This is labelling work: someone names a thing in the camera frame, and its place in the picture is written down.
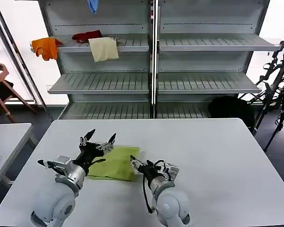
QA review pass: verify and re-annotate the white side table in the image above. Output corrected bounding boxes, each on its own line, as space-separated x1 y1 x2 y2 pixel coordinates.
0 122 37 197

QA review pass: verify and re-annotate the large black bag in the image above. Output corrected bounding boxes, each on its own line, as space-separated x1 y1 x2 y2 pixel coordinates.
207 96 256 132

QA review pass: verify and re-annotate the black tripod stand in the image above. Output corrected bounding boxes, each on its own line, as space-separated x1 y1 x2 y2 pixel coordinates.
238 51 284 153

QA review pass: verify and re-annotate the green shirt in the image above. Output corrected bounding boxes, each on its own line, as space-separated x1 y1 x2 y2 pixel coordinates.
87 146 141 182

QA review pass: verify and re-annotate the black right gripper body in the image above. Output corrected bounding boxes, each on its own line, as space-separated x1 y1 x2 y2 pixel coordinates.
138 159 165 182

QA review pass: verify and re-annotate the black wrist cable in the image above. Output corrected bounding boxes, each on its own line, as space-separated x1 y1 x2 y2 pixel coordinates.
142 159 168 213
37 157 107 173

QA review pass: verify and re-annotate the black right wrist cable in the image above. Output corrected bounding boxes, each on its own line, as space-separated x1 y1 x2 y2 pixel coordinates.
142 159 168 213

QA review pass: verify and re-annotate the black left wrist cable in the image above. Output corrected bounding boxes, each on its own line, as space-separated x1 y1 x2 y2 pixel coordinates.
37 157 107 173

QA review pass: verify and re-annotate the brown wooden chair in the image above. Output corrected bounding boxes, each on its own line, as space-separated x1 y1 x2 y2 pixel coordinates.
0 63 37 122

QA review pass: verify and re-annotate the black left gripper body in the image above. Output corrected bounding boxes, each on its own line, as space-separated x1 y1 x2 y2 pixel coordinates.
73 142 105 175

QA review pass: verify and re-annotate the grey metal shelf rack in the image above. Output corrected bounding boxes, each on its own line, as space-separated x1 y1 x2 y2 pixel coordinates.
29 0 282 120

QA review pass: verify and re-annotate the slanted metal frame post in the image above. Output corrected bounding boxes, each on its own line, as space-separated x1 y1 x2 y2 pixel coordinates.
0 0 53 121

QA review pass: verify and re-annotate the small dark bag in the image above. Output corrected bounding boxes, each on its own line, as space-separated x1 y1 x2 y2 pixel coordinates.
0 80 14 95

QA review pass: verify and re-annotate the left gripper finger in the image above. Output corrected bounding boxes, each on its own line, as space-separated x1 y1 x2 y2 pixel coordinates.
79 129 96 147
96 133 117 154

